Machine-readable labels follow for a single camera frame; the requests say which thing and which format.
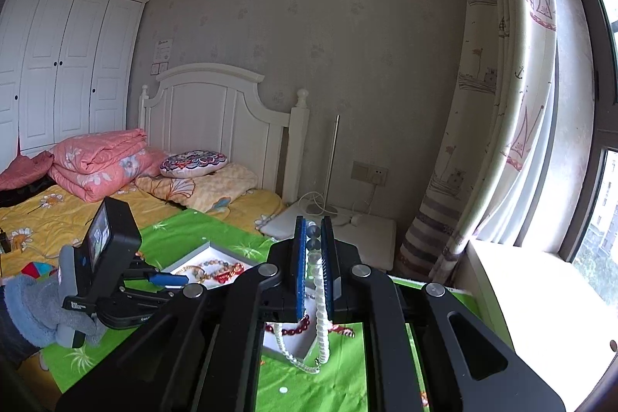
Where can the patterned round cushion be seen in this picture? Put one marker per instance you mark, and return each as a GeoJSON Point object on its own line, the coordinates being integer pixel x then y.
{"type": "Point", "coordinates": [193, 163]}

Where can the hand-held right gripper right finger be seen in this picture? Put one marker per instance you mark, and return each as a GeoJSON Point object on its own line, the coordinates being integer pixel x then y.
{"type": "Point", "coordinates": [327, 267]}

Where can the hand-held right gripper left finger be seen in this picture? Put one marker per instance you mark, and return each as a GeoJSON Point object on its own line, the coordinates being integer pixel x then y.
{"type": "Point", "coordinates": [300, 267]}

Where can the white bed headboard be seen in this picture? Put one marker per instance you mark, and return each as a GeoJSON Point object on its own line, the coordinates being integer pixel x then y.
{"type": "Point", "coordinates": [217, 108]}

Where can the black cloth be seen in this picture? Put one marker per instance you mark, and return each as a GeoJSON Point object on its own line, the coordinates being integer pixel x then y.
{"type": "Point", "coordinates": [24, 195]}

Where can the yellow floral bedsheet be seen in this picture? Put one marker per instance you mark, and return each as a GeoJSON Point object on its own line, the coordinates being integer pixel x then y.
{"type": "Point", "coordinates": [48, 219]}

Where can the yellow printed pillow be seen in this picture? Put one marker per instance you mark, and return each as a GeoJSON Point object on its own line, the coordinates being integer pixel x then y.
{"type": "Point", "coordinates": [217, 190]}

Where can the white nightstand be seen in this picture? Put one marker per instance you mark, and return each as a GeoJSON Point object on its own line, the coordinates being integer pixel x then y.
{"type": "Point", "coordinates": [371, 238]}

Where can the person's left hand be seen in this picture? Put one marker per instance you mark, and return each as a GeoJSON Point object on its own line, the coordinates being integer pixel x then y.
{"type": "Point", "coordinates": [34, 306]}

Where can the white wardrobe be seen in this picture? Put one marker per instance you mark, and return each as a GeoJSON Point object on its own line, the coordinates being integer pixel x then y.
{"type": "Point", "coordinates": [62, 64]}

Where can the window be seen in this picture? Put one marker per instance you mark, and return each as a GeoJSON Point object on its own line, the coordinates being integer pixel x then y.
{"type": "Point", "coordinates": [606, 199]}

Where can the colourful striped toy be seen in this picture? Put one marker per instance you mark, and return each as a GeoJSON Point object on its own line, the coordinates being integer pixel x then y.
{"type": "Point", "coordinates": [38, 270]}

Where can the white wall paper notice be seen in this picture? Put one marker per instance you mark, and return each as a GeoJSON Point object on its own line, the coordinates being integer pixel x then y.
{"type": "Point", "coordinates": [163, 48]}

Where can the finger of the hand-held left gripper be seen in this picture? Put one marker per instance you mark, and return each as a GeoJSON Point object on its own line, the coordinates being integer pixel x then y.
{"type": "Point", "coordinates": [166, 279]}
{"type": "Point", "coordinates": [154, 296]}

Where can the white window sill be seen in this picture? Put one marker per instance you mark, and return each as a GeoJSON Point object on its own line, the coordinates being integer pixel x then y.
{"type": "Point", "coordinates": [521, 286]}

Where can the wall socket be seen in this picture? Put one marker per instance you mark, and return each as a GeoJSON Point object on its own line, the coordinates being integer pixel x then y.
{"type": "Point", "coordinates": [369, 173]}

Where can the pink floral quilt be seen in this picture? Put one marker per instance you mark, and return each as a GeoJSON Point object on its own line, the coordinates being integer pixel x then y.
{"type": "Point", "coordinates": [96, 161]}

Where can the grey white cardboard box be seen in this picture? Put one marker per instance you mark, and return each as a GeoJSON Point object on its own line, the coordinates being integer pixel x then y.
{"type": "Point", "coordinates": [212, 255]}

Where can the person's left forearm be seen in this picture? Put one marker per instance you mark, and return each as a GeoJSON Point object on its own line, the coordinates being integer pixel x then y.
{"type": "Point", "coordinates": [12, 335]}

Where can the wall switch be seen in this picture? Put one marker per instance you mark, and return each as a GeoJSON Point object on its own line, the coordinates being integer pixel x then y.
{"type": "Point", "coordinates": [160, 69]}

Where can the metal rod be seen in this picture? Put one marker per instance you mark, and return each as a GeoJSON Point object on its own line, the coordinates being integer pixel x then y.
{"type": "Point", "coordinates": [332, 161]}

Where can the dark pink cloth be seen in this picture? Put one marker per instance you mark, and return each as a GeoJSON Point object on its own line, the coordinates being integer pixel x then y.
{"type": "Point", "coordinates": [26, 168]}

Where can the white power adapter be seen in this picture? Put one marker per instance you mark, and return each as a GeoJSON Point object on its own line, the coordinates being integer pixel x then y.
{"type": "Point", "coordinates": [358, 218]}

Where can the striped printed curtain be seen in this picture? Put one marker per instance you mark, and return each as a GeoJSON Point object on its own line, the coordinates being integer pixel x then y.
{"type": "Point", "coordinates": [502, 79]}

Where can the green printed blanket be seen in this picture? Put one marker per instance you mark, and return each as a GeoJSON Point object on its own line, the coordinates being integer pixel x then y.
{"type": "Point", "coordinates": [203, 228]}

